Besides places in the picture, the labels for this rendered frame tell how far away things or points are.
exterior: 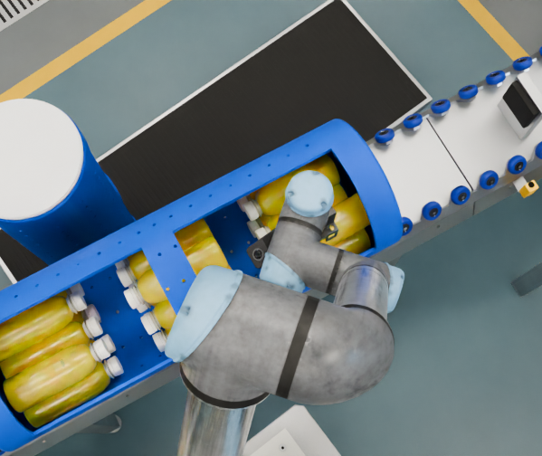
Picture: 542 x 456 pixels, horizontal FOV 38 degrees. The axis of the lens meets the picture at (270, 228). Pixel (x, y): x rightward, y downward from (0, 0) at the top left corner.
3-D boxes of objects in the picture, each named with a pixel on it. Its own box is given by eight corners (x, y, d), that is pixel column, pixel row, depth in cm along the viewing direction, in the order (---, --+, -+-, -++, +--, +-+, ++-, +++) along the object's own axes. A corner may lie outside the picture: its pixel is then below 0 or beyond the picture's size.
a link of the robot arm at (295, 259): (323, 299, 120) (345, 233, 122) (254, 276, 121) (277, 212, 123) (320, 308, 127) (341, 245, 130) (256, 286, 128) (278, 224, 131)
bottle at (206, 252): (218, 242, 147) (129, 289, 144) (232, 272, 150) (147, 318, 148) (209, 229, 153) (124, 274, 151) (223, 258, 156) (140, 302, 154)
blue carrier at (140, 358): (389, 251, 173) (417, 224, 145) (28, 447, 162) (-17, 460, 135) (326, 142, 178) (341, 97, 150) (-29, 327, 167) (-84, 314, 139)
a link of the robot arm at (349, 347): (417, 350, 79) (410, 253, 126) (313, 315, 80) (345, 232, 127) (381, 451, 81) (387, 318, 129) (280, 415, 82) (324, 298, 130)
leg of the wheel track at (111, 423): (124, 427, 255) (78, 423, 194) (109, 436, 254) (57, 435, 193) (117, 411, 256) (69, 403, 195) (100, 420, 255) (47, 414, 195)
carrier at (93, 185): (149, 290, 251) (146, 205, 258) (87, 216, 167) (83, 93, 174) (61, 298, 251) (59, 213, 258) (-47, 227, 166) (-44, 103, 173)
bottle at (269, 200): (333, 178, 165) (255, 219, 162) (320, 148, 162) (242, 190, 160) (345, 185, 158) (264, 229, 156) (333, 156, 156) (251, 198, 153)
